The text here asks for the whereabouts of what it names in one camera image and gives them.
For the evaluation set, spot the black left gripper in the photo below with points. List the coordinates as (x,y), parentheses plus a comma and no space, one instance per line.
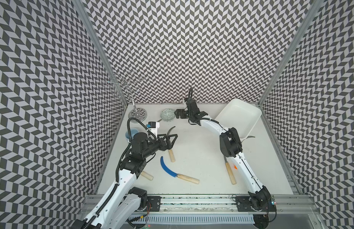
(164,147)

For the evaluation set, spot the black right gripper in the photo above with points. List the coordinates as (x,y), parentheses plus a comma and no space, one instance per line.
(179,112)

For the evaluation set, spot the blue blade wooden handle sickle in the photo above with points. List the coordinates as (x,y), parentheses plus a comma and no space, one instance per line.
(177,175)

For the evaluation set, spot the white plastic storage box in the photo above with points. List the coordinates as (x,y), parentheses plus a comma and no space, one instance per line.
(240,115)

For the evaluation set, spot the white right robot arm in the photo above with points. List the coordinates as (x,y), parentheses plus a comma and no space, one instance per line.
(231,147)

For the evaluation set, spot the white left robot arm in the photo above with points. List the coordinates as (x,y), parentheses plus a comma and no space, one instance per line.
(122,198)

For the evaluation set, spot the green patterned ceramic bowl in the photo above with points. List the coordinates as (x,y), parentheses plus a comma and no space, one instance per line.
(167,115)

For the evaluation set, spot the light blue plastic cup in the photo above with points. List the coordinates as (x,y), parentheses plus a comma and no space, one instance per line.
(133,132)

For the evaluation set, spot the chrome mug tree stand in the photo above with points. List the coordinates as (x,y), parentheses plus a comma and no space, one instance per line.
(126,85)

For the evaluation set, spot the orange handle small sickle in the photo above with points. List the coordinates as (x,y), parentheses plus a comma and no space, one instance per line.
(248,138)

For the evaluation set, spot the aluminium right corner post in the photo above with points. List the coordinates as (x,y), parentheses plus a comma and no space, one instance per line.
(309,17)

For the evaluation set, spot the aluminium corner post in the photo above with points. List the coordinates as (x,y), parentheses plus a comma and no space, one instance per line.
(309,17)
(83,15)

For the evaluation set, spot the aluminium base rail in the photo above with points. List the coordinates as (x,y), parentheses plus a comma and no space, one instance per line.
(225,204)

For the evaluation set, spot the aluminium left corner post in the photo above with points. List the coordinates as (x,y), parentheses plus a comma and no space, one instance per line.
(83,15)

